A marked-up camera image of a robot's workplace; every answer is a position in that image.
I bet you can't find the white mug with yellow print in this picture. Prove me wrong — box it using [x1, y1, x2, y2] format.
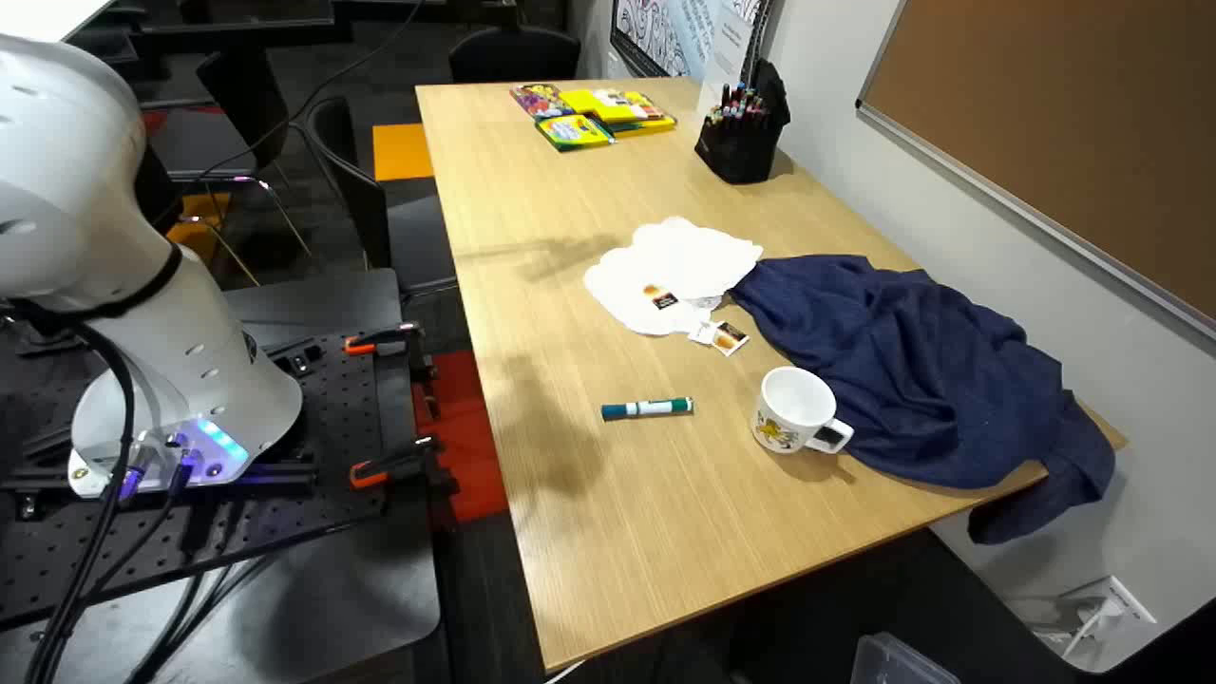
[752, 360, 859, 459]

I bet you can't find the green whiteboard marker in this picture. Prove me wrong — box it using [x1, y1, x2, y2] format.
[598, 397, 698, 426]

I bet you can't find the white patterned cloth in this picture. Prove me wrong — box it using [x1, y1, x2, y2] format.
[583, 213, 769, 342]

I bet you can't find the tea packet with orange print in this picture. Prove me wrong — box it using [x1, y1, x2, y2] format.
[711, 321, 752, 360]

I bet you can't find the orange black clamp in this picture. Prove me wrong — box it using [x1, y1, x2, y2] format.
[348, 435, 440, 494]
[340, 321, 426, 360]

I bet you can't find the yellow crayon box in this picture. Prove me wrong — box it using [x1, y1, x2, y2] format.
[559, 85, 682, 136]

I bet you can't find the orange chair seat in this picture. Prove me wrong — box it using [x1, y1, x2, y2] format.
[369, 123, 439, 185]

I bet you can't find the dark blue cloth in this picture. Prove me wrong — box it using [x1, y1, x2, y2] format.
[725, 251, 1121, 549]

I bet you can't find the black round-backed chair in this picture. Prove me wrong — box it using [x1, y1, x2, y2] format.
[446, 23, 584, 89]

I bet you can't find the black office chair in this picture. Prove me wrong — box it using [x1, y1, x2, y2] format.
[306, 89, 440, 271]

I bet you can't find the whiteboard with drawings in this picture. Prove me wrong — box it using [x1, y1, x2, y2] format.
[610, 0, 771, 90]

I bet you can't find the clear plastic container lid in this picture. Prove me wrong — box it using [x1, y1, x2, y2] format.
[847, 626, 967, 684]

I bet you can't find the brown cork board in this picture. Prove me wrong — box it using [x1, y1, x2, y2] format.
[854, 0, 1216, 359]

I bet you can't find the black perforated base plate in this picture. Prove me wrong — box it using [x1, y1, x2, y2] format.
[0, 331, 440, 632]

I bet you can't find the black base cable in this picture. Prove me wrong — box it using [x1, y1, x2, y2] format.
[25, 323, 144, 684]

